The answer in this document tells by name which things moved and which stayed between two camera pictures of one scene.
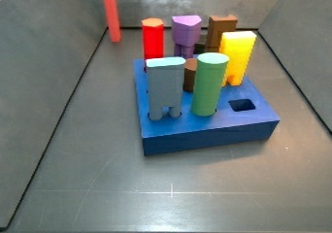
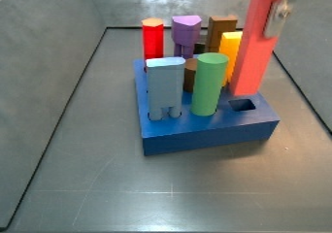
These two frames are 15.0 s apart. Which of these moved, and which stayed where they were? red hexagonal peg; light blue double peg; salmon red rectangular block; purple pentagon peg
Moved: salmon red rectangular block
Stayed: purple pentagon peg; red hexagonal peg; light blue double peg
